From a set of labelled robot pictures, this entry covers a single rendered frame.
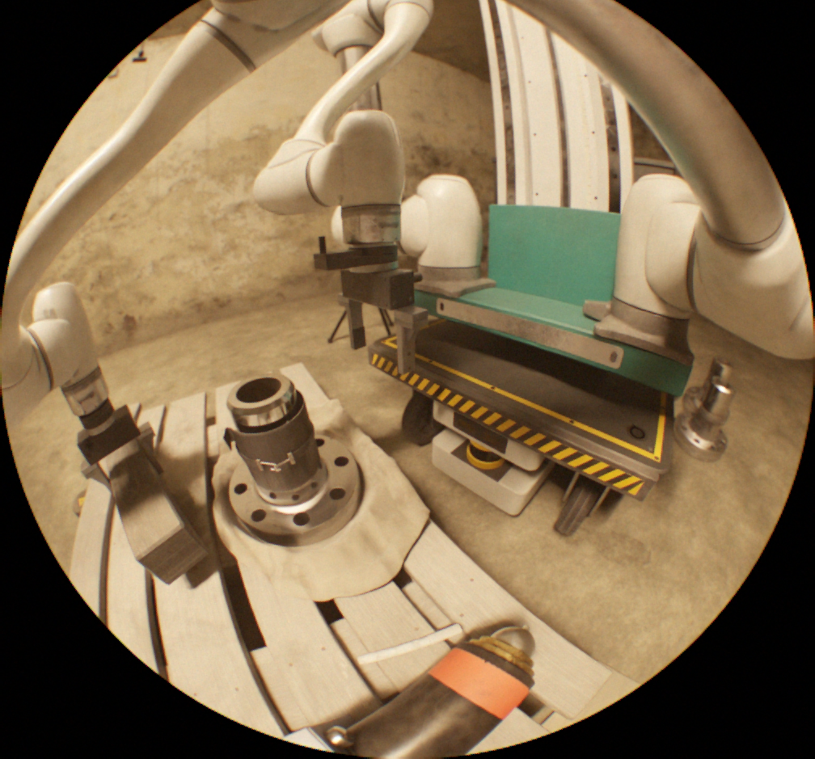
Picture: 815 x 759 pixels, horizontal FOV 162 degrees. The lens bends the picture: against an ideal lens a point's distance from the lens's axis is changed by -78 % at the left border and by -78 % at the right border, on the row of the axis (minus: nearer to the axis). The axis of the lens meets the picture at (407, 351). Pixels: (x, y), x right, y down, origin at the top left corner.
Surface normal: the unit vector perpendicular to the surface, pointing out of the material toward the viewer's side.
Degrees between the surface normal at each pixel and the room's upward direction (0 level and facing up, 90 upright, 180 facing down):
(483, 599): 0
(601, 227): 90
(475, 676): 17
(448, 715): 6
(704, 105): 138
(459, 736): 25
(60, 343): 85
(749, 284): 115
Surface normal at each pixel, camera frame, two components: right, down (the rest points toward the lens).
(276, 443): 0.54, 0.33
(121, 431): 0.86, 0.18
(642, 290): -0.89, 0.30
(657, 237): -0.98, 0.01
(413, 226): -0.44, 0.40
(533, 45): -0.73, 0.30
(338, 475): -0.03, -0.91
